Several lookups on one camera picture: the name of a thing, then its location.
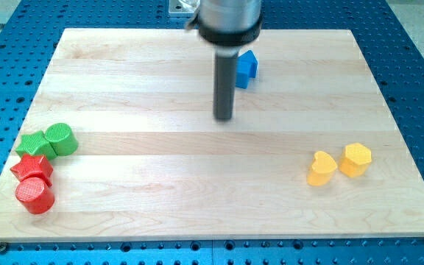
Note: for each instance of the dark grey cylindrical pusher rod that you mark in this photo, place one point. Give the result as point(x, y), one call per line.
point(225, 63)

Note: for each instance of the blue cube block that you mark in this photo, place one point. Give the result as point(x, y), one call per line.
point(247, 66)

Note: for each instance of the green star block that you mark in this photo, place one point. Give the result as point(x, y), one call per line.
point(35, 144)

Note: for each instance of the red star block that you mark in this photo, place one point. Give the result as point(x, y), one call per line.
point(33, 166)

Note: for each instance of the light wooden board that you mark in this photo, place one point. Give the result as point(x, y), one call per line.
point(153, 164)

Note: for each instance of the yellow heart block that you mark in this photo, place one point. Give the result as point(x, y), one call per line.
point(321, 170)

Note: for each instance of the yellow hexagon block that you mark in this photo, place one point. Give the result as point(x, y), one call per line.
point(355, 160)

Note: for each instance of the green cylinder block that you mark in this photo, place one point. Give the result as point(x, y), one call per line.
point(62, 139)

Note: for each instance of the red cylinder block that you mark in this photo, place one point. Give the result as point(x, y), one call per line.
point(34, 194)

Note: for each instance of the clear acrylic mount plate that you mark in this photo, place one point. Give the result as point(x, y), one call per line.
point(182, 8)

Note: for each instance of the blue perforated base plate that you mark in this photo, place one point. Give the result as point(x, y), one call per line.
point(32, 29)

